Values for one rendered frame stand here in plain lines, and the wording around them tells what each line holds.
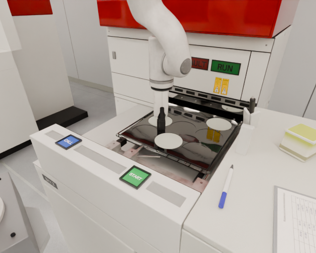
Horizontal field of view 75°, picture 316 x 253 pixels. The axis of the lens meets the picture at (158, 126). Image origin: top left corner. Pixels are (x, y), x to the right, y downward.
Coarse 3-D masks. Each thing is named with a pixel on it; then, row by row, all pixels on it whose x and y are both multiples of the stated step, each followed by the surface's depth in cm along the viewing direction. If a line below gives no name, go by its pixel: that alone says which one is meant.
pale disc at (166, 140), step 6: (156, 138) 75; (162, 138) 75; (168, 138) 75; (174, 138) 75; (180, 138) 75; (156, 144) 71; (162, 144) 71; (168, 144) 71; (174, 144) 71; (180, 144) 71
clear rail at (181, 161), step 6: (126, 138) 74; (138, 144) 71; (144, 144) 71; (150, 150) 69; (168, 156) 66; (174, 156) 65; (180, 162) 63; (186, 162) 63; (192, 168) 62; (198, 168) 61; (210, 174) 59
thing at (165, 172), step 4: (120, 152) 71; (124, 152) 71; (136, 160) 67; (140, 160) 67; (144, 164) 65; (148, 164) 65; (152, 164) 65; (152, 168) 64; (156, 168) 64; (160, 168) 64; (160, 172) 62; (164, 172) 62; (168, 172) 62; (168, 176) 61; (172, 176) 61; (176, 176) 61; (176, 180) 59; (180, 180) 59; (184, 180) 59; (184, 184) 58; (188, 184) 58; (192, 184) 58
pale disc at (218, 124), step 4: (208, 120) 86; (212, 120) 86; (216, 120) 86; (220, 120) 86; (224, 120) 86; (208, 124) 83; (212, 124) 83; (216, 124) 83; (220, 124) 83; (224, 124) 83; (228, 124) 83; (212, 128) 81; (216, 128) 81; (220, 128) 81; (224, 128) 81; (228, 128) 81
